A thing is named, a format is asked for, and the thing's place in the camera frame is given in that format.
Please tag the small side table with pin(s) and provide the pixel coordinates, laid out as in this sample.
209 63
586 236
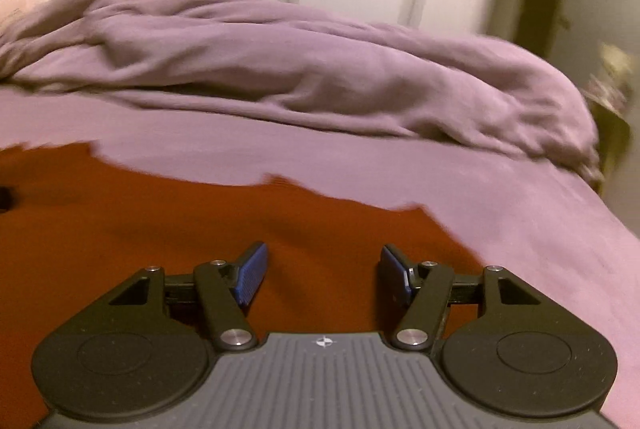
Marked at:
614 137

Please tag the crumpled lilac duvet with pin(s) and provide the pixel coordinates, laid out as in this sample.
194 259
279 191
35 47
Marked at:
302 66

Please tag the wrapped flower bouquet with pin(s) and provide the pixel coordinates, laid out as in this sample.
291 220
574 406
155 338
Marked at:
611 86

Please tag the dark doorway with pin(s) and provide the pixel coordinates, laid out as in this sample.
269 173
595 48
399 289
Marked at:
535 26

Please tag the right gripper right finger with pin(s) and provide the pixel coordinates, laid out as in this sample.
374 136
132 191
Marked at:
397 274

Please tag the white plush toy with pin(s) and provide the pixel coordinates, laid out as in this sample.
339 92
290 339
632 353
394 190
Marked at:
18 12

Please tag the lilac bed sheet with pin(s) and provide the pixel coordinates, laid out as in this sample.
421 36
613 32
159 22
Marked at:
543 223

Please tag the rust brown knit sweater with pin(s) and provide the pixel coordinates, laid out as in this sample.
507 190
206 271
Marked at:
81 226

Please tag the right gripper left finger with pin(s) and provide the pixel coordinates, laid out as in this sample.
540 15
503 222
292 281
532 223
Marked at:
247 274

